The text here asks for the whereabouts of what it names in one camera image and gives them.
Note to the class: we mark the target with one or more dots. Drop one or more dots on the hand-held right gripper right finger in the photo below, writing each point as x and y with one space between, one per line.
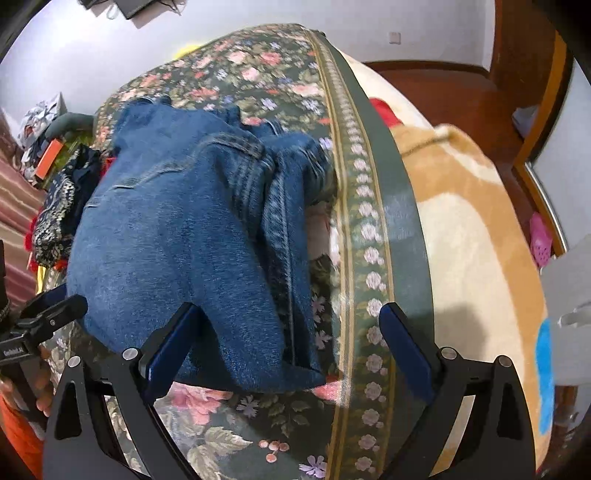
406 350

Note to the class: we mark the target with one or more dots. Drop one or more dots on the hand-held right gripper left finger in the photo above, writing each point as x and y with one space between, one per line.
168 350

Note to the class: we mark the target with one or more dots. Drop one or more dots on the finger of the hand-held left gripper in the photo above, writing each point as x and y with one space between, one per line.
60 310
51 293

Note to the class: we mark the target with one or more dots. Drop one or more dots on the blue denim jeans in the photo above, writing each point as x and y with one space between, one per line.
161 230

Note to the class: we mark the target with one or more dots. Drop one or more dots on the person's left forearm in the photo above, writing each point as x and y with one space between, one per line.
18 438

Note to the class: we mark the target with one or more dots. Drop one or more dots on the person's left hand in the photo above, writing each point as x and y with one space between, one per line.
45 399

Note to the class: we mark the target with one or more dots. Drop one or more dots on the red cloth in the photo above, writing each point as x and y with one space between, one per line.
31 237

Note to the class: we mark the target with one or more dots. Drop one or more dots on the navy patterned cloth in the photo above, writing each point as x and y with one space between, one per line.
55 217

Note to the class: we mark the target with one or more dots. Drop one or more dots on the striped curtain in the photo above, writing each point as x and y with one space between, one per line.
14 207

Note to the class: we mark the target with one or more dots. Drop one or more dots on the beige plush blanket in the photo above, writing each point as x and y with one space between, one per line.
471 254

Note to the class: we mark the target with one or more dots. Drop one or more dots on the green floral bedspread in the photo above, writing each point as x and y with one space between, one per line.
258 434

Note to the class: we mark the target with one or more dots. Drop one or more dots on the orange box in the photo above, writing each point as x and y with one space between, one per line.
48 159

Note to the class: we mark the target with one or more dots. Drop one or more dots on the light blue object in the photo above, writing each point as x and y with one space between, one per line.
545 369

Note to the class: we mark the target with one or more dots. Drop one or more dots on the green cloth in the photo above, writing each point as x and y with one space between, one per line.
69 123

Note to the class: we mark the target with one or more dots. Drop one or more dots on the pink slipper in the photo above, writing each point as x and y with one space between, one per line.
539 242

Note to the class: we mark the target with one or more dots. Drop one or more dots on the floral printed bag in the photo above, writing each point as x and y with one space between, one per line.
41 115

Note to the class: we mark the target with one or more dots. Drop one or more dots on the grey cloth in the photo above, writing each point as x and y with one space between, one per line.
526 122

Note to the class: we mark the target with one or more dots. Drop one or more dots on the dark wall-mounted device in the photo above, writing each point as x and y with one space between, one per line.
134 7

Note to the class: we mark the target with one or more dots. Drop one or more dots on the white wall socket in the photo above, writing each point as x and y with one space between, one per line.
395 38

